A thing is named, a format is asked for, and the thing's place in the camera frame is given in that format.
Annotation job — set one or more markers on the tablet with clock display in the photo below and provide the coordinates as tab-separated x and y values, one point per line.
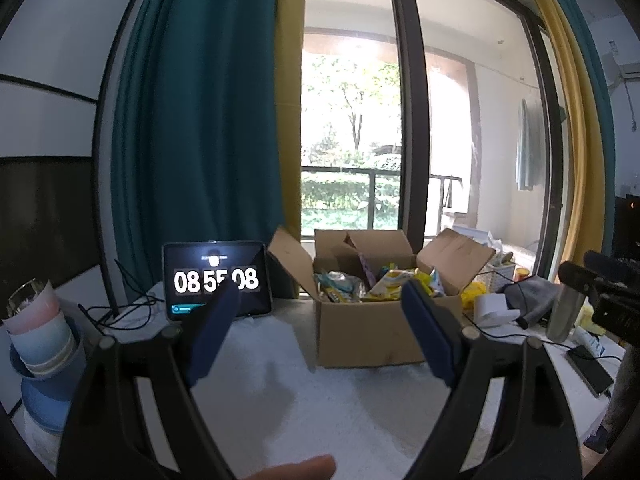
210	260

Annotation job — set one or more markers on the white basket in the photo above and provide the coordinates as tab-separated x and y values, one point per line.
497	277

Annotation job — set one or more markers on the cardboard box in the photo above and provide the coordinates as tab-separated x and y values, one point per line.
365	335

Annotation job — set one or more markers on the hanging garment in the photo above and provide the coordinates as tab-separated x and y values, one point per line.
529	145

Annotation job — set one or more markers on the person's right forearm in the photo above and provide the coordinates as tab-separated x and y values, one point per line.
627	390

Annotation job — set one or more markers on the pink bowl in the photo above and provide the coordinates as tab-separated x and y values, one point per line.
35	320

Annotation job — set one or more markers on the pale blue bowl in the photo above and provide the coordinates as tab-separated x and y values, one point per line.
47	347

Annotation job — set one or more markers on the blue plate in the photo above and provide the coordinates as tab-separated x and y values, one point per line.
50	412

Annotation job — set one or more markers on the black appliance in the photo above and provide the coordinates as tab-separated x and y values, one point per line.
626	225

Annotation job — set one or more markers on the teal curtain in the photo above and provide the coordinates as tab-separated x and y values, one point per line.
200	110
597	85

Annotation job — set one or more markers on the clear glass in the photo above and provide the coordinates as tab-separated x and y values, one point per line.
25	294

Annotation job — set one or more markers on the balcony railing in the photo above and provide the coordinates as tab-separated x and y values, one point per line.
340	172

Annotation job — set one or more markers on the blue cartoon snack packet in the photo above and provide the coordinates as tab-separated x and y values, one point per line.
437	284

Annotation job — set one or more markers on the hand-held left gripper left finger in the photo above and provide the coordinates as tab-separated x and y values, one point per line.
212	330

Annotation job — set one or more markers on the dark window frame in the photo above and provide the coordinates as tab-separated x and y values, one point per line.
410	110

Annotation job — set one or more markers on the person's left hand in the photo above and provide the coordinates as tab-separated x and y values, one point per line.
295	467

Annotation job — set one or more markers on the white blue tube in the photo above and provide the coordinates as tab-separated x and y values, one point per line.
590	342

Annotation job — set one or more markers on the light blue snack packet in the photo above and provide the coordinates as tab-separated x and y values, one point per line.
332	282

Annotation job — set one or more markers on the yellow plastic bag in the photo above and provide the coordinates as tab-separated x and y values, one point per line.
472	294

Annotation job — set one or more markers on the steel bottle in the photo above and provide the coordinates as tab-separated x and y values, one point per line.
565	310

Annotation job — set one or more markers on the grey cloth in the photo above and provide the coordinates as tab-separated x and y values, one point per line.
532	297

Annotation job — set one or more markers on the white box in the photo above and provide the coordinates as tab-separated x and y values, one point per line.
495	310

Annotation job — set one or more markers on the white air conditioner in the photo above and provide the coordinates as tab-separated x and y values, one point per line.
622	62

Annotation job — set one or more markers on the yellow curtain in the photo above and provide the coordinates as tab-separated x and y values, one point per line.
570	110
289	110

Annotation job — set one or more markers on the black phone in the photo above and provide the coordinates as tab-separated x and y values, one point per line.
590	370

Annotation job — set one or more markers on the yellow cartoon snack packet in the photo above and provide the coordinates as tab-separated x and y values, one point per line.
390	285

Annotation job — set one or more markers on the purple snack packet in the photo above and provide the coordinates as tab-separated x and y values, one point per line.
367	267

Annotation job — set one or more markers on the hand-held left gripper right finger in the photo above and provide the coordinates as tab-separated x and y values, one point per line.
430	330

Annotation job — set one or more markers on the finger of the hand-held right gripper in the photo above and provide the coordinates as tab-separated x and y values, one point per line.
575	274
602	261

